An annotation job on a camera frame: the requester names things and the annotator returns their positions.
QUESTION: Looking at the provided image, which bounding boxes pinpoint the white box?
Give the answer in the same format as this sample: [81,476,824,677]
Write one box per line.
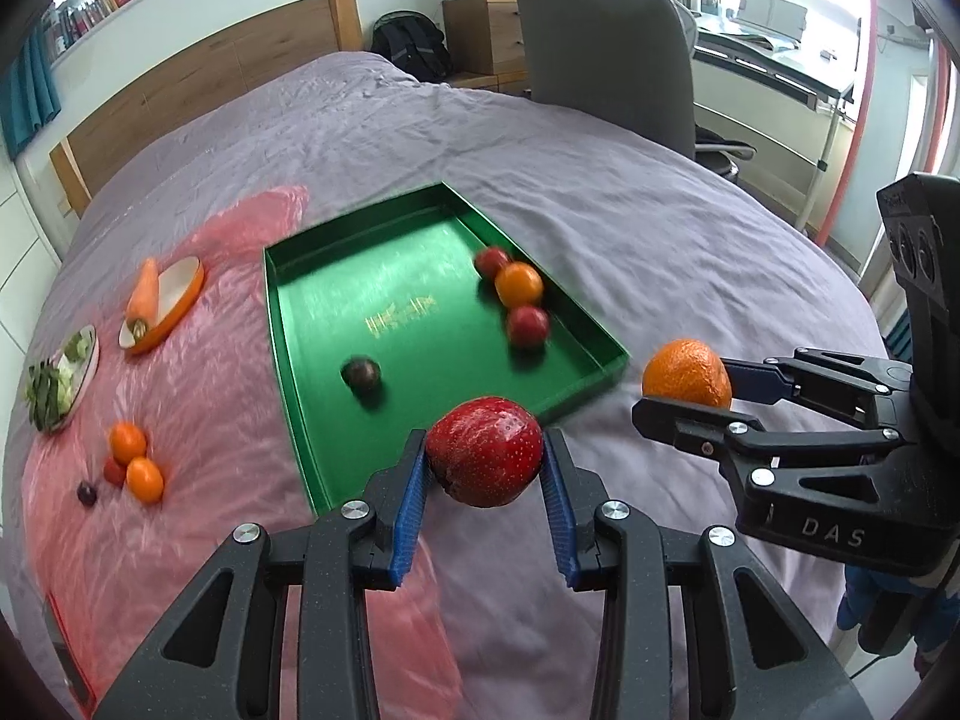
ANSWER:
[739,0,809,31]

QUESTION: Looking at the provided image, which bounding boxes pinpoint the carrot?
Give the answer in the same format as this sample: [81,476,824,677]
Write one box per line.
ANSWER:
[124,257,160,342]

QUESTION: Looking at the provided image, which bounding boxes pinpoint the black backpack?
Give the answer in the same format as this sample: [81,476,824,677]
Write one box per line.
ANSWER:
[370,11,453,83]

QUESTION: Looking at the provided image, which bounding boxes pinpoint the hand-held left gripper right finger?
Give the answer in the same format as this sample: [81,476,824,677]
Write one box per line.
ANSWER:
[541,427,875,720]

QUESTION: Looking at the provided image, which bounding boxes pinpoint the patterned plate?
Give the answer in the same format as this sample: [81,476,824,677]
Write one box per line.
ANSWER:
[34,325,100,432]

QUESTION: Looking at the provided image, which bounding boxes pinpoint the green tray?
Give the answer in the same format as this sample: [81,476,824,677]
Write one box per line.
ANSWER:
[262,181,629,512]

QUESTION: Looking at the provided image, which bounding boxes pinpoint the orange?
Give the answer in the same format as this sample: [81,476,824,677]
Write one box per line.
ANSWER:
[494,262,544,309]
[126,457,164,505]
[643,340,732,410]
[109,423,148,462]

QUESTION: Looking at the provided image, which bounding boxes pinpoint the teal curtain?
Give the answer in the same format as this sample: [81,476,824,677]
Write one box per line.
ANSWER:
[0,34,62,158]

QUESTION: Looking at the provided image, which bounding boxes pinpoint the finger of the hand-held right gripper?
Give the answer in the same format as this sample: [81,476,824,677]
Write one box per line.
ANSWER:
[632,394,902,512]
[724,348,914,434]

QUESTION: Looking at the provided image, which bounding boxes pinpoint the orange dish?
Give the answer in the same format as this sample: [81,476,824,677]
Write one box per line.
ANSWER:
[118,256,205,353]

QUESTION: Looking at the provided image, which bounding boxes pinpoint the wooden headboard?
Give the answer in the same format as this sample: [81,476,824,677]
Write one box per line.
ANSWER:
[49,0,362,220]

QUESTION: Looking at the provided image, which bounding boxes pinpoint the white wardrobe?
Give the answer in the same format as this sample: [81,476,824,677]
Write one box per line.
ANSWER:
[0,157,65,428]

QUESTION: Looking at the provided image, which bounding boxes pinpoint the pink plastic sheet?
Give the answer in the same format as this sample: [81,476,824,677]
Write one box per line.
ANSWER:
[22,186,462,720]

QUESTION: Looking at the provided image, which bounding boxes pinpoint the person's right hand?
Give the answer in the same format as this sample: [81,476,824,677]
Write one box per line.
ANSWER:
[838,567,960,666]

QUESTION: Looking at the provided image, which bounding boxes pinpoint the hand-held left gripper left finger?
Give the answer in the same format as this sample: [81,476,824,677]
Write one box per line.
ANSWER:
[94,429,430,720]

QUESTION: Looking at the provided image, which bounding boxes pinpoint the grey chair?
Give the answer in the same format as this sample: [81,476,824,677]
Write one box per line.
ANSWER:
[515,0,755,185]

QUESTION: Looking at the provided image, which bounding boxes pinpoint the white desk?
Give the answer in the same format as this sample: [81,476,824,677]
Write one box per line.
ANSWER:
[694,15,860,241]

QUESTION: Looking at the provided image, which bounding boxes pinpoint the smartphone in red case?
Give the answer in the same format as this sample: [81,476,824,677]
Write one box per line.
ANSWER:
[43,591,100,718]

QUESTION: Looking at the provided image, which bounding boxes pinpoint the wooden nightstand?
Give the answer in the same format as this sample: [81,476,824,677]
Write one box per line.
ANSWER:
[442,0,530,95]

